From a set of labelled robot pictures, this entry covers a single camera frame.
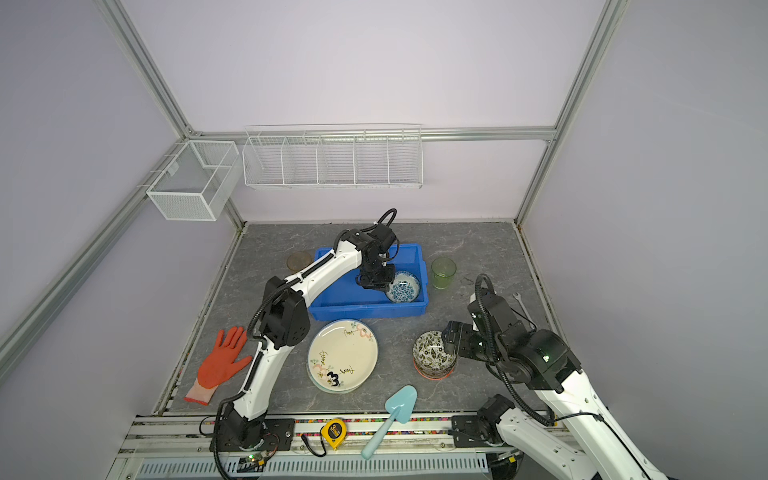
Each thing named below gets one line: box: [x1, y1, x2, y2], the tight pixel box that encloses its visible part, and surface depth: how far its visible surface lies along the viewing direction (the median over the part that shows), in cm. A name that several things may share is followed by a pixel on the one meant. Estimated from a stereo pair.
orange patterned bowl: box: [414, 360, 456, 380], surface depth 79 cm
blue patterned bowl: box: [385, 271, 420, 304], surface depth 96 cm
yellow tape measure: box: [321, 418, 347, 451], surface depth 74 cm
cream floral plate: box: [306, 319, 379, 394], surface depth 85 cm
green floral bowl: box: [412, 330, 457, 377], surface depth 82 cm
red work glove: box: [184, 327, 253, 406], surface depth 87 cm
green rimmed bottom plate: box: [306, 357, 378, 394], surface depth 82 cm
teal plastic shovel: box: [362, 384, 418, 460], surface depth 79 cm
